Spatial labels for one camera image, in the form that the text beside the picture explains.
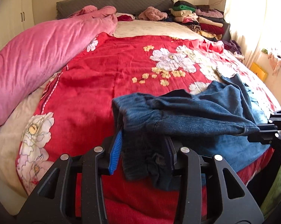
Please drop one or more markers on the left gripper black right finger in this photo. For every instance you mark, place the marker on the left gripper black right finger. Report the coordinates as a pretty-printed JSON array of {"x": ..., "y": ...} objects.
[{"x": 184, "y": 162}]

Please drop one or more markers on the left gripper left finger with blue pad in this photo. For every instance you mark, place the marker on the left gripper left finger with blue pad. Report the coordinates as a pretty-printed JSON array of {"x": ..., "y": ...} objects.
[{"x": 99, "y": 161}]

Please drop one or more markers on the blue denim pants lace trim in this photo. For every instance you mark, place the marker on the blue denim pants lace trim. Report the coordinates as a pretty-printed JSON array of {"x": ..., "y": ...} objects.
[{"x": 215, "y": 121}]

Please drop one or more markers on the red floral bed cover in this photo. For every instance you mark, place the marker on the red floral bed cover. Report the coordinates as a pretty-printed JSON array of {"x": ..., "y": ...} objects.
[{"x": 75, "y": 114}]

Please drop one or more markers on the yellow box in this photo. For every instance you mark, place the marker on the yellow box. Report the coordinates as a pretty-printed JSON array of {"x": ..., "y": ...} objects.
[{"x": 259, "y": 72}]

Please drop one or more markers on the cream curtain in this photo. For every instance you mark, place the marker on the cream curtain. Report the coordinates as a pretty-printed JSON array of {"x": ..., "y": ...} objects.
[{"x": 255, "y": 25}]

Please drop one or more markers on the pink velvet quilt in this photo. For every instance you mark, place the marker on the pink velvet quilt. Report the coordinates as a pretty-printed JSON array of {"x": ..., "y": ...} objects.
[{"x": 33, "y": 56}]

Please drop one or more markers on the pile of folded clothes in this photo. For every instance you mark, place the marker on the pile of folded clothes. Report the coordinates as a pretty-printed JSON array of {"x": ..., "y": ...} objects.
[{"x": 201, "y": 19}]

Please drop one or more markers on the beige bed sheet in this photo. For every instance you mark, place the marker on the beige bed sheet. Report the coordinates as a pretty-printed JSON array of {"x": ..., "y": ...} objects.
[{"x": 140, "y": 28}]

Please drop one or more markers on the dark red pillow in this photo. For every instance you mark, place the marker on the dark red pillow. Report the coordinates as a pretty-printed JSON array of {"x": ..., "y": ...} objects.
[{"x": 124, "y": 17}]

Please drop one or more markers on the pink crumpled garment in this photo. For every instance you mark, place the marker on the pink crumpled garment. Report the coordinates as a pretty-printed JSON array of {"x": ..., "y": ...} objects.
[{"x": 152, "y": 14}]

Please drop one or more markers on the grey padded headboard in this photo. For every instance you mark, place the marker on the grey padded headboard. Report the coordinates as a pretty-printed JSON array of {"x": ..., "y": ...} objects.
[{"x": 68, "y": 7}]

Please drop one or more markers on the cream wardrobe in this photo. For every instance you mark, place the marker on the cream wardrobe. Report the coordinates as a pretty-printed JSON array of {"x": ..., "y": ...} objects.
[{"x": 15, "y": 17}]

